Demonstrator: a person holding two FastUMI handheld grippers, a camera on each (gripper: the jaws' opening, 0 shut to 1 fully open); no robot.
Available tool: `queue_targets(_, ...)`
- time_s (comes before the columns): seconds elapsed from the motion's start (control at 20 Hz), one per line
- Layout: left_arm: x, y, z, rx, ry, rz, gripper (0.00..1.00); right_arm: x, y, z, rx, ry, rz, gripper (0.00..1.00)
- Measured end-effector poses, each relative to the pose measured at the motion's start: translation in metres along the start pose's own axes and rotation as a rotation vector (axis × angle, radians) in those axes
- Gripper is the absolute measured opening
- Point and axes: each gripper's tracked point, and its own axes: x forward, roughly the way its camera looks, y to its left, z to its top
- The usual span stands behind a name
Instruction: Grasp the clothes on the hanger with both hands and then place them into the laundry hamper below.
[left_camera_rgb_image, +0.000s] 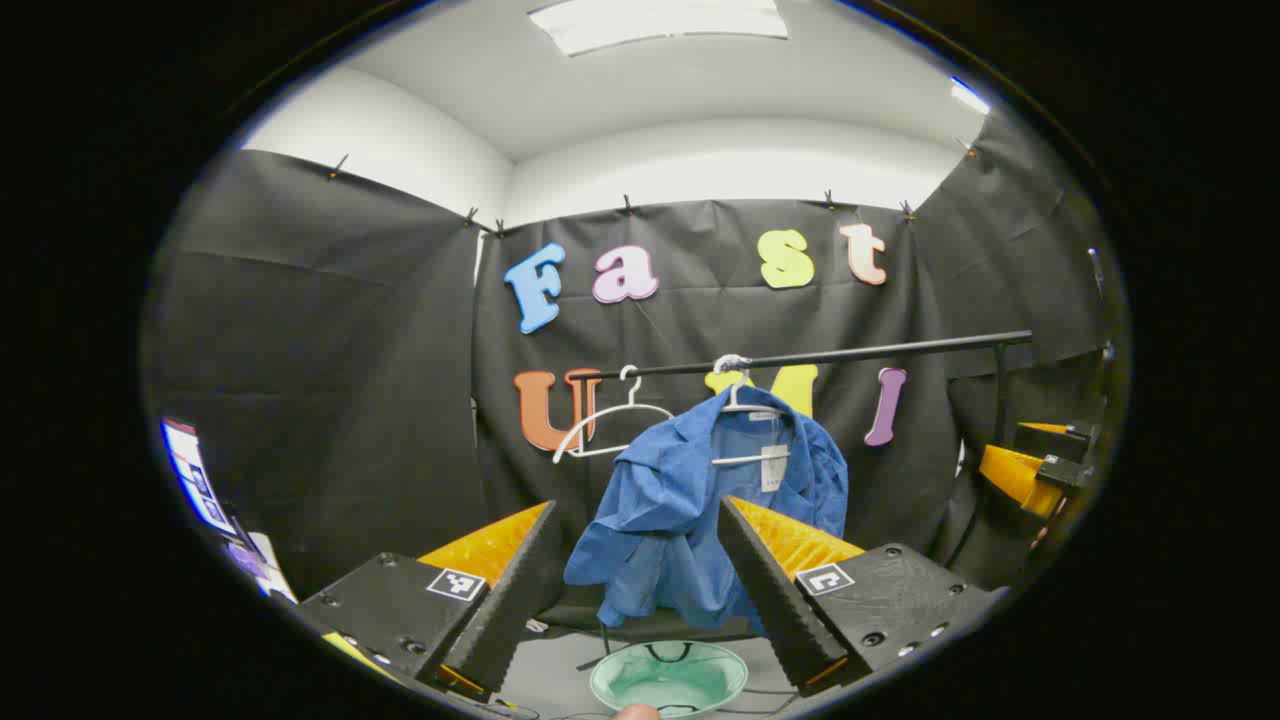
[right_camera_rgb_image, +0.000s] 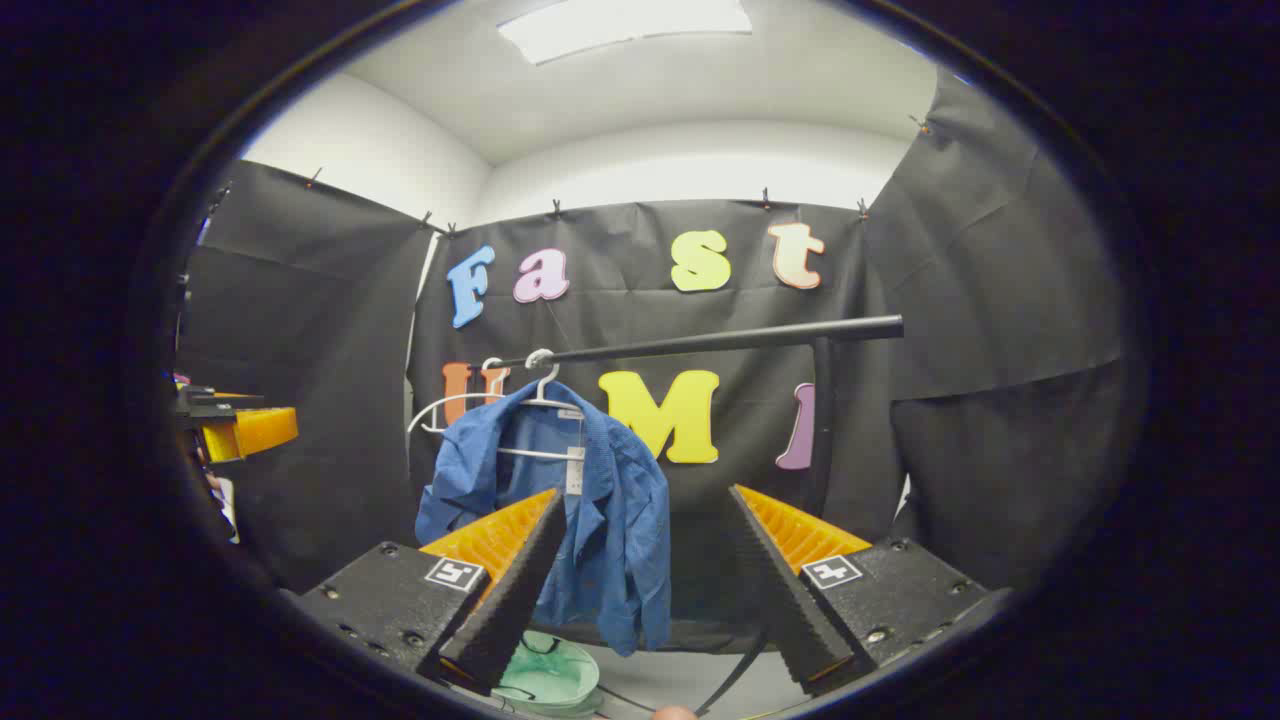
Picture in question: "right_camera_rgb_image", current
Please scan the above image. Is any ceiling light panel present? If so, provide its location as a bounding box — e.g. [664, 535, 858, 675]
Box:
[497, 0, 753, 66]

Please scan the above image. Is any black backdrop cloth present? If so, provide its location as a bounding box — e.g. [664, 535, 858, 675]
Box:
[175, 70, 1131, 656]

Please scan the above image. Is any black clothes rack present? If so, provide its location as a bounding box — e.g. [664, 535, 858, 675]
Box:
[497, 315, 906, 521]

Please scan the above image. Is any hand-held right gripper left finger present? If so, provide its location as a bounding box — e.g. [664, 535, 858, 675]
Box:
[297, 487, 569, 697]

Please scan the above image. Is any white plastic clothes hanger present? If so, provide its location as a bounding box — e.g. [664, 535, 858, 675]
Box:
[495, 348, 591, 464]
[407, 357, 521, 436]

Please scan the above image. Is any blue shirt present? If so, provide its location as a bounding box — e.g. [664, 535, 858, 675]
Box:
[415, 380, 673, 658]

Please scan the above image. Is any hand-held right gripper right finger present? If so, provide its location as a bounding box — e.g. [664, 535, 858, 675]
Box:
[728, 484, 1013, 694]

